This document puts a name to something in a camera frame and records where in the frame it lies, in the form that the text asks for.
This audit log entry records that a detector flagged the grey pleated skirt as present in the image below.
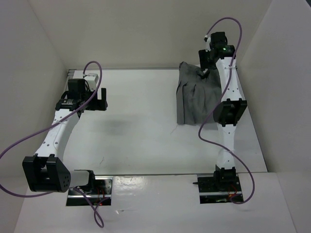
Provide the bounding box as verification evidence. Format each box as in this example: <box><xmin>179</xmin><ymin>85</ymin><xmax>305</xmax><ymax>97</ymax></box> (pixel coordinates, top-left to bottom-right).
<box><xmin>176</xmin><ymin>62</ymin><xmax>222</xmax><ymax>125</ymax></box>

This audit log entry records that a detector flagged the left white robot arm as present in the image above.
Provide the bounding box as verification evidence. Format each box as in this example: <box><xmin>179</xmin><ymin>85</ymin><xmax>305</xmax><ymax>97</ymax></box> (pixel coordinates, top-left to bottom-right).
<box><xmin>22</xmin><ymin>74</ymin><xmax>107</xmax><ymax>192</ymax></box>

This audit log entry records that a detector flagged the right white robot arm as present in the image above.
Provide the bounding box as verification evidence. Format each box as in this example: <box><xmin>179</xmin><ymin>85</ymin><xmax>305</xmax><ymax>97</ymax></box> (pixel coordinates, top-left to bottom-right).
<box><xmin>198</xmin><ymin>32</ymin><xmax>247</xmax><ymax>192</ymax></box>

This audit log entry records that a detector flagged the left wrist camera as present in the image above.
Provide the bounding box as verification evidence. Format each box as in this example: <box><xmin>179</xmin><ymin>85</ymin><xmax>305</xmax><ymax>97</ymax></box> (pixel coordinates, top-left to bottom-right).
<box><xmin>83</xmin><ymin>73</ymin><xmax>99</xmax><ymax>91</ymax></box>

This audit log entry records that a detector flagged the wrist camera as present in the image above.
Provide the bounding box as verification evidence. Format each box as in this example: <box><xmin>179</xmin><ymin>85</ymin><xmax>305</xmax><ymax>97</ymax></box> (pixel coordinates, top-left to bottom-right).
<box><xmin>83</xmin><ymin>73</ymin><xmax>99</xmax><ymax>91</ymax></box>
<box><xmin>204</xmin><ymin>35</ymin><xmax>211</xmax><ymax>51</ymax></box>

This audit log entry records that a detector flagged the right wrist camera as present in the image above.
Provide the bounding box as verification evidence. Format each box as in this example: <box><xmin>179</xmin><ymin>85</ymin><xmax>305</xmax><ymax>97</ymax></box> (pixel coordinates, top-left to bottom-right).
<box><xmin>204</xmin><ymin>35</ymin><xmax>211</xmax><ymax>51</ymax></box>

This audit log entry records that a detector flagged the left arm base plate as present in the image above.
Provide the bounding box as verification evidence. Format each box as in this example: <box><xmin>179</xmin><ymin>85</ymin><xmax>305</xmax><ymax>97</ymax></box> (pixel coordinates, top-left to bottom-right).
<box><xmin>66</xmin><ymin>176</ymin><xmax>113</xmax><ymax>207</ymax></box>

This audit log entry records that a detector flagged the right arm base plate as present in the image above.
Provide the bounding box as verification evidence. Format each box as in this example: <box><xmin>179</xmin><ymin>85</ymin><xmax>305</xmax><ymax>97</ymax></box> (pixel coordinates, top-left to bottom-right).
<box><xmin>193</xmin><ymin>174</ymin><xmax>244</xmax><ymax>204</ymax></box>

